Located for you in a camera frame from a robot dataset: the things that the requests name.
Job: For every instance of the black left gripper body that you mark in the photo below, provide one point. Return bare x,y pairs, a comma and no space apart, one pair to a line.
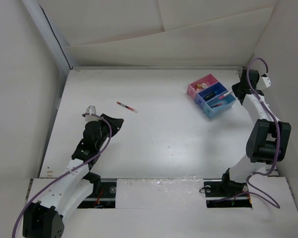
105,129

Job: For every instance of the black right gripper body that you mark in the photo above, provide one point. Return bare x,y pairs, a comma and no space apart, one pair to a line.
236,86

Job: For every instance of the white marker pink cap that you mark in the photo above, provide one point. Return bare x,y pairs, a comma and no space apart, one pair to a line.
225,95

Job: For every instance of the orange gel pen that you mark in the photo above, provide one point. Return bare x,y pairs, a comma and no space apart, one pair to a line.
217,105

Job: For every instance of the purple cap black highlighter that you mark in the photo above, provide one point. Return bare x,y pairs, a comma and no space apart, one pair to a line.
209,96

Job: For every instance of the red gel pen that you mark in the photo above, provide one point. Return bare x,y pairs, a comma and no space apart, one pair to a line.
127,107

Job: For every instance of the white eraser with label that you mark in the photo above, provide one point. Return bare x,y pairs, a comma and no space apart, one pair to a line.
204,85

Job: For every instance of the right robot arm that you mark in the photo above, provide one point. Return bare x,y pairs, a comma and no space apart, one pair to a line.
243,169

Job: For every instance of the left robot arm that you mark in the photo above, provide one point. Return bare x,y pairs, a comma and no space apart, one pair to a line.
45,214

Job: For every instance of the light blue storage bin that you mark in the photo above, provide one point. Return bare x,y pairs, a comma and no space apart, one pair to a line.
213,112

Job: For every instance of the dark blue storage bin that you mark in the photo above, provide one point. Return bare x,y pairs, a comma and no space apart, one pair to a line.
218,88

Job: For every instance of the pink storage bin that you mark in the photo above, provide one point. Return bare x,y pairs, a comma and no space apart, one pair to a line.
208,79

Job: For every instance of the white foam board front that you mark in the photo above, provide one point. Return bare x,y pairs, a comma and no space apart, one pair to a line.
160,208

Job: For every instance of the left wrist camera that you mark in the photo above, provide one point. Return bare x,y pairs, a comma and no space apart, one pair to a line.
90,112

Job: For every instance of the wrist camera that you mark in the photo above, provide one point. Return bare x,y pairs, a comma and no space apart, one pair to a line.
264,82
90,112

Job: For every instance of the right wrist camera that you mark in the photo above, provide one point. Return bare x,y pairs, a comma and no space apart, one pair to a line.
264,82

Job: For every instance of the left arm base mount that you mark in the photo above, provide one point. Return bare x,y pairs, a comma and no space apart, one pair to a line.
105,199

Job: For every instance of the aluminium rail right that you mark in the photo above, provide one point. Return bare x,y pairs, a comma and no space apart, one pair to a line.
264,144

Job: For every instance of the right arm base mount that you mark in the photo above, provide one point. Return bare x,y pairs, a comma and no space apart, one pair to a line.
219,194

